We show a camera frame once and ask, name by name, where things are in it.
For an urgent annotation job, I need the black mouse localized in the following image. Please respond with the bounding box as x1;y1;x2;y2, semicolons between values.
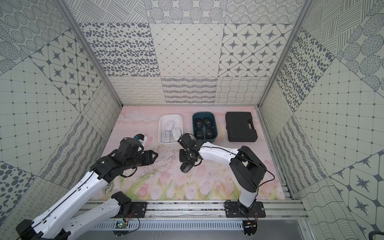
206;128;216;139
195;118;204;129
195;129;204;140
180;162;195;173
203;117;213;128

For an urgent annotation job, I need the white oval mouse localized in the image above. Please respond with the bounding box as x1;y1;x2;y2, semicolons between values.
165;119;176;131

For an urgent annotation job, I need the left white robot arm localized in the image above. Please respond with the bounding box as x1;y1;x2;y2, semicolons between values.
16;134;158;240

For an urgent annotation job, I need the teal storage box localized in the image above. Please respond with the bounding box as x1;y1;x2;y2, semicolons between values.
193;112;218;143

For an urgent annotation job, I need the white storage box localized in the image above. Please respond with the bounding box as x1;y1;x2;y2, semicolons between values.
158;114;184;145

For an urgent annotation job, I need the black plastic tool case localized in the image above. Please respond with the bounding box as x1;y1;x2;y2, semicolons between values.
226;112;258;142

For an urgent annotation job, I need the green circuit board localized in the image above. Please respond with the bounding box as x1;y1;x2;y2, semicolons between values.
116;222;128;229

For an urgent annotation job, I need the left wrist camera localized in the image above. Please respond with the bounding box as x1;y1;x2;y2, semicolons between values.
134;134;148;150

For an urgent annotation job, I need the white slotted cable duct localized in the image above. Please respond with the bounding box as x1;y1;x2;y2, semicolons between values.
91;220;243;231

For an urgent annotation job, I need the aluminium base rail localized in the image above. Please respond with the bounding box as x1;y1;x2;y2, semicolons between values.
77;199;310;222

